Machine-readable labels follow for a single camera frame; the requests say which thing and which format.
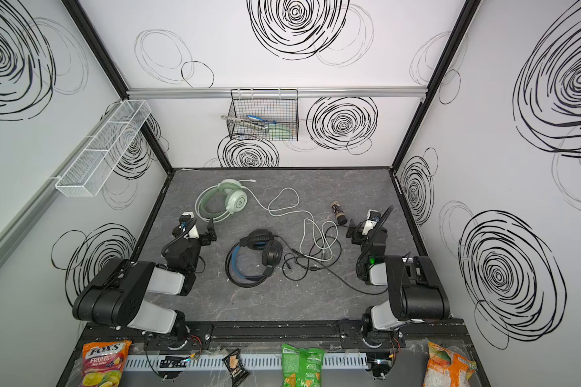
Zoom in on black mounting rail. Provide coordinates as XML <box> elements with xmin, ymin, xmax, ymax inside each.
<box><xmin>74</xmin><ymin>319</ymin><xmax>473</xmax><ymax>354</ymax></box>

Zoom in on black wire basket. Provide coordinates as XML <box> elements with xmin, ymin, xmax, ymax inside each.
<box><xmin>221</xmin><ymin>88</ymin><xmax>300</xmax><ymax>141</ymax></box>

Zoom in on green chips bag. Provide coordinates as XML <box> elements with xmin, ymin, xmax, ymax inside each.
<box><xmin>282</xmin><ymin>343</ymin><xmax>325</xmax><ymax>387</ymax></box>

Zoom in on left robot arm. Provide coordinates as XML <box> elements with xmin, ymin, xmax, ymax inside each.
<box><xmin>72</xmin><ymin>212</ymin><xmax>217</xmax><ymax>342</ymax></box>

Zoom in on orange snack bag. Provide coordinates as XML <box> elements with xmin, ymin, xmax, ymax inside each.
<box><xmin>422</xmin><ymin>342</ymin><xmax>477</xmax><ymax>387</ymax></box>

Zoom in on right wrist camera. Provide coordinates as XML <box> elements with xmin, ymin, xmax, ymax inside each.
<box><xmin>360</xmin><ymin>210</ymin><xmax>381</xmax><ymax>236</ymax></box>

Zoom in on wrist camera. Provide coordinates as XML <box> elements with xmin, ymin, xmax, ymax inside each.
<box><xmin>360</xmin><ymin>210</ymin><xmax>381</xmax><ymax>236</ymax></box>
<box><xmin>178</xmin><ymin>212</ymin><xmax>199</xmax><ymax>239</ymax></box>

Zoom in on black blue headphones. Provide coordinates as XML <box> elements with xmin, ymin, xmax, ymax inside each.
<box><xmin>224</xmin><ymin>228</ymin><xmax>388</xmax><ymax>296</ymax></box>

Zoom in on white wire shelf basket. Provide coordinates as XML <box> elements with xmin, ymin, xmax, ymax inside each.
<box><xmin>55</xmin><ymin>100</ymin><xmax>152</xmax><ymax>198</ymax></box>

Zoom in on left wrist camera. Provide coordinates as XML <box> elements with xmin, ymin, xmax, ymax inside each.
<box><xmin>178</xmin><ymin>212</ymin><xmax>199</xmax><ymax>239</ymax></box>

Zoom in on small brown bottle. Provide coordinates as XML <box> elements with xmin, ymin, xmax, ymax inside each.
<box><xmin>332</xmin><ymin>202</ymin><xmax>348</xmax><ymax>226</ymax></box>

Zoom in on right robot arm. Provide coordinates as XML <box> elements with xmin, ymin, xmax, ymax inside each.
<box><xmin>346</xmin><ymin>206</ymin><xmax>450</xmax><ymax>334</ymax></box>

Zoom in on mint green headphones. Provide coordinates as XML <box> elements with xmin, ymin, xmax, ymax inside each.
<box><xmin>194</xmin><ymin>178</ymin><xmax>341</xmax><ymax>263</ymax></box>

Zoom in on white slotted cable duct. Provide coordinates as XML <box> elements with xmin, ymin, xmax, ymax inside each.
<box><xmin>124</xmin><ymin>352</ymin><xmax>368</xmax><ymax>372</ymax></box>

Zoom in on small dark snack packet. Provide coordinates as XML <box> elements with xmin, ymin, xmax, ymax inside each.
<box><xmin>222</xmin><ymin>348</ymin><xmax>250</xmax><ymax>387</ymax></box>

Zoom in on Fox's fruits candy bag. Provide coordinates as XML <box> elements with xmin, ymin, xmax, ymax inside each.
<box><xmin>80</xmin><ymin>340</ymin><xmax>132</xmax><ymax>387</ymax></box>

